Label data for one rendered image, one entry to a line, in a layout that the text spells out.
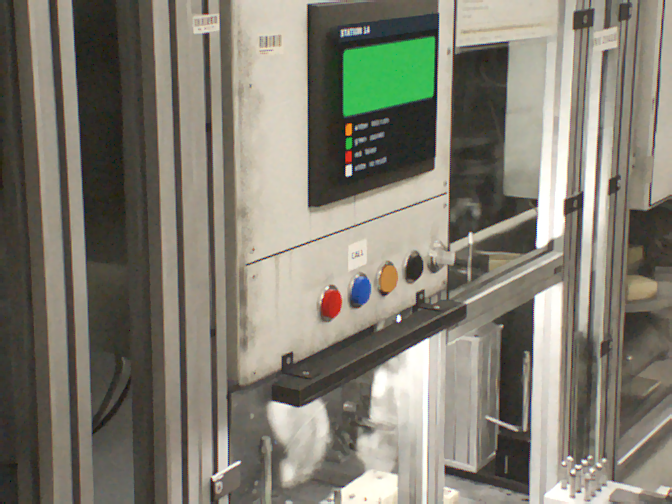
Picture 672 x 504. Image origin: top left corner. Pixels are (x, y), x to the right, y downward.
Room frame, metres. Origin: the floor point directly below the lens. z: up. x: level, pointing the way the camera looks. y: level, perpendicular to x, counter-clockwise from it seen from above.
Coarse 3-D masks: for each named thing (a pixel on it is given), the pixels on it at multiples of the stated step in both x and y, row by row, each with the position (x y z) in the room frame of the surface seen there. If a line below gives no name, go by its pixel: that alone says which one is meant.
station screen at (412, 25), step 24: (360, 24) 1.35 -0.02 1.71; (384, 24) 1.39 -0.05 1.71; (408, 24) 1.43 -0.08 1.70; (432, 24) 1.47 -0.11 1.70; (360, 48) 1.35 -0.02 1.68; (432, 96) 1.48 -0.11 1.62; (360, 120) 1.35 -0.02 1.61; (384, 120) 1.39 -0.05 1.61; (408, 120) 1.43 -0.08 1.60; (432, 120) 1.48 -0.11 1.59; (360, 144) 1.35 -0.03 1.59; (384, 144) 1.39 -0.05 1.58; (408, 144) 1.43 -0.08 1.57; (432, 144) 1.48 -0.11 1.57; (360, 168) 1.35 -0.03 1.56; (384, 168) 1.39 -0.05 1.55
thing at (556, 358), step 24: (576, 48) 1.91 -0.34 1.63; (576, 72) 1.91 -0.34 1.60; (576, 96) 1.92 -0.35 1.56; (576, 144) 1.93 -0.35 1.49; (576, 168) 1.93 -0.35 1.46; (576, 192) 1.93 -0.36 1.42; (576, 216) 1.94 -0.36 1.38; (552, 288) 1.91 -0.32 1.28; (552, 312) 1.91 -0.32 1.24; (552, 336) 1.91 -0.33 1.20; (432, 360) 1.56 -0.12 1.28; (552, 360) 1.91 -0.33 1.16; (432, 384) 1.56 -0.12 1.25; (552, 384) 1.91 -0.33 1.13; (432, 408) 1.56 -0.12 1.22; (552, 408) 1.91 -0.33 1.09; (432, 432) 1.56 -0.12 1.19; (552, 432) 1.91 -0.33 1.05; (432, 456) 1.56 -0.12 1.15; (552, 456) 1.91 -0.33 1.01; (432, 480) 1.56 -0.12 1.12; (552, 480) 1.91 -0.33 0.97
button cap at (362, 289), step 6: (360, 282) 1.37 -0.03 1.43; (366, 282) 1.38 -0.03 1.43; (354, 288) 1.37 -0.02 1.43; (360, 288) 1.37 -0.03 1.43; (366, 288) 1.38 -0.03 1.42; (354, 294) 1.37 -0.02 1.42; (360, 294) 1.37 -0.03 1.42; (366, 294) 1.38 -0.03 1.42; (354, 300) 1.37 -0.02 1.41; (360, 300) 1.37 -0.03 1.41; (366, 300) 1.38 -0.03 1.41
